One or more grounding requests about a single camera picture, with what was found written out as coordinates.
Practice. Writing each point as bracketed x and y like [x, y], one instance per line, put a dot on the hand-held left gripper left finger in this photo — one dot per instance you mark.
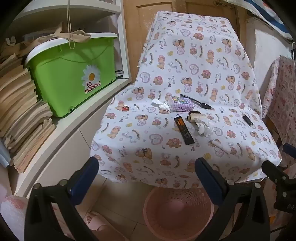
[85, 178]

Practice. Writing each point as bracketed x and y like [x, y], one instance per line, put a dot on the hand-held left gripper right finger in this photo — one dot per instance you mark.
[208, 180]

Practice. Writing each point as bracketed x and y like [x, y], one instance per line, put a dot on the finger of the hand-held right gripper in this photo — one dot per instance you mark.
[290, 149]
[272, 171]

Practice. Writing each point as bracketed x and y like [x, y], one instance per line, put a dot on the white paper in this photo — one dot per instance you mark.
[220, 146]

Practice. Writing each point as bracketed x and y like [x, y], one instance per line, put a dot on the pink plastic wastebasket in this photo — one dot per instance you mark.
[178, 215]

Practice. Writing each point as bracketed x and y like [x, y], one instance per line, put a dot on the black lighter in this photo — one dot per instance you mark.
[247, 120]

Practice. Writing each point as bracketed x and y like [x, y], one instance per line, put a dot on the black rectangular packet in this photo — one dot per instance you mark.
[185, 133]

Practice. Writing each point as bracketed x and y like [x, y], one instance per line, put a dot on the large white tissue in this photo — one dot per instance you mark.
[204, 126]

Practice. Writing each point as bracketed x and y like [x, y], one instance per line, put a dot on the beige paper roll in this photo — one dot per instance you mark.
[193, 118]

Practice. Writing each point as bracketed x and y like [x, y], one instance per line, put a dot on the small white tissue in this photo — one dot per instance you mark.
[164, 106]
[156, 101]

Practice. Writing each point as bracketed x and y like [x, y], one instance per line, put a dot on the white shelf unit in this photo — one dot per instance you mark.
[69, 143]

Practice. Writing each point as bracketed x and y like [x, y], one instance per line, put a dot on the pink slipper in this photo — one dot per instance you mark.
[94, 220]

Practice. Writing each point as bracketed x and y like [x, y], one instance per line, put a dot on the red printed hanging cloth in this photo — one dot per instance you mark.
[284, 97]

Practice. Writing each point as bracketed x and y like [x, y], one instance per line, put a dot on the black plastic spoon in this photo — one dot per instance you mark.
[205, 106]

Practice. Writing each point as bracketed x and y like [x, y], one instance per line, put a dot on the purple tissue pack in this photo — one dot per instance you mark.
[182, 105]

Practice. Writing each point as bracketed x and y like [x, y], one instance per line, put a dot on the small red round object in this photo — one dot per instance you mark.
[126, 108]

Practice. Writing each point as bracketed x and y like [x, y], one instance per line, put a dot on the stack of beige papers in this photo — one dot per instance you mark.
[20, 104]

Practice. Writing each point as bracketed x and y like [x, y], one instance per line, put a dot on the green plastic bin white lid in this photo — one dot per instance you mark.
[69, 76]

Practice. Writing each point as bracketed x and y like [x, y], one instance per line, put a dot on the white board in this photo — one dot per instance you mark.
[270, 46]

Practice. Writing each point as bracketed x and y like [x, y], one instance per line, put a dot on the bear printed tablecloth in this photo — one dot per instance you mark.
[185, 58]

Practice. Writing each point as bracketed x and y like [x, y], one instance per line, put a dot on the blue striped cloth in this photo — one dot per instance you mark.
[272, 16]

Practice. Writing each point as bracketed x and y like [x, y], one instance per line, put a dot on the beige cloth tote bag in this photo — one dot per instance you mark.
[76, 37]

